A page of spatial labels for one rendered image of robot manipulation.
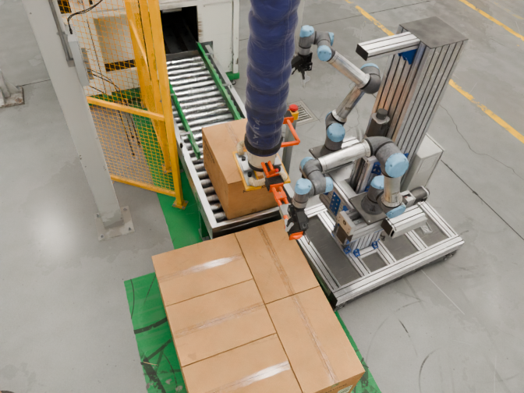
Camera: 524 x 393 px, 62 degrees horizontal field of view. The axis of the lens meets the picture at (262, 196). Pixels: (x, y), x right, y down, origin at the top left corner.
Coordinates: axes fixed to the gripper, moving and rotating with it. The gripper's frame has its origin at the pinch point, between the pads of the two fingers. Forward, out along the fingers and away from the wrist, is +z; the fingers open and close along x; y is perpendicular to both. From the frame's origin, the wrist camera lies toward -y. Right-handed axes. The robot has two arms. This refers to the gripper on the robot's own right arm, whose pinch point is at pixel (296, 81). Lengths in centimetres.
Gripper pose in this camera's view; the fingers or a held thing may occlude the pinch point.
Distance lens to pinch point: 282.9
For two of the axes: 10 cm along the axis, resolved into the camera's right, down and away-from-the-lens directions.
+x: -4.5, -7.0, 5.6
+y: 8.9, -3.1, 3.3
